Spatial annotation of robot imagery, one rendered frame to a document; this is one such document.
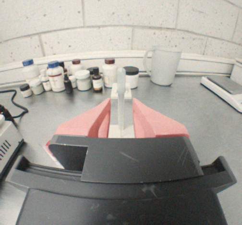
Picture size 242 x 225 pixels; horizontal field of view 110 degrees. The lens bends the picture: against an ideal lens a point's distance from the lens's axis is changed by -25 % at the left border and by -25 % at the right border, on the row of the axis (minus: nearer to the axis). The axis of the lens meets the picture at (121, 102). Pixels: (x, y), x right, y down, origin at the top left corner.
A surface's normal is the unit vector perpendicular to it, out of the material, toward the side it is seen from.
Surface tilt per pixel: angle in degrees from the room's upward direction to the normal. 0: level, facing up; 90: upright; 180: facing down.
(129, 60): 90
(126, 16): 90
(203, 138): 0
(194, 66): 90
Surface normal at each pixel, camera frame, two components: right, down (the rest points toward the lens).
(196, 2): 0.13, 0.58
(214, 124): 0.00, -0.81
